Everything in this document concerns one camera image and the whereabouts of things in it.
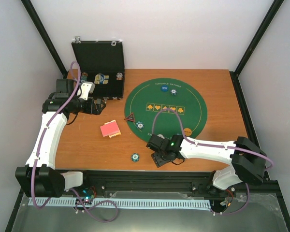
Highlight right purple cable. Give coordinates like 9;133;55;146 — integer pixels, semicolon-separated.
151;108;275;216

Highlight round green poker mat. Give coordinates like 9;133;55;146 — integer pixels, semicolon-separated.
124;78;208;142

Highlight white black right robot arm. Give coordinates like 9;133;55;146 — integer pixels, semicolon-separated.
146;135;267;190

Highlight blue round blind button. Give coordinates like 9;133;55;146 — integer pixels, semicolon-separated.
160;85;169;92

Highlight card deck in case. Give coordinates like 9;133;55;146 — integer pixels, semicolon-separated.
94;73;109;85

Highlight red playing card deck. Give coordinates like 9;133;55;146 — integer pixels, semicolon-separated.
100;120;121;138

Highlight orange round blind button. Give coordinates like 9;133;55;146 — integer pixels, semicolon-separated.
184;128;192;137

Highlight teal poker chip stack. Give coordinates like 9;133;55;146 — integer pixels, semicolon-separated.
131;153;140;162

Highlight purple chips in case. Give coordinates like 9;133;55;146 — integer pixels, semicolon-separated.
116;72;124;80

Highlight black triangular dealer button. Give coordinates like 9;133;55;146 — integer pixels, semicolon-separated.
125;112;135;122

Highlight purple cable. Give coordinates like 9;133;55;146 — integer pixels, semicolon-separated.
151;108;275;216
31;61;118;222

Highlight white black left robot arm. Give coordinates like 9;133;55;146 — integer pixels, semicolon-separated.
15;79;106;198

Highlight light blue slotted cable duct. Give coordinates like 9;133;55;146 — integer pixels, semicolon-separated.
29;196;212;210

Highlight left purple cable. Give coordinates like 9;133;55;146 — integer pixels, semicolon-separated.
31;61;118;222

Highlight teal chips in case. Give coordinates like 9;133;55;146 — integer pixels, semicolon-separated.
81;72;88;83

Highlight open black poker case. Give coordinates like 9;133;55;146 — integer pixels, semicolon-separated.
72;40;125;99

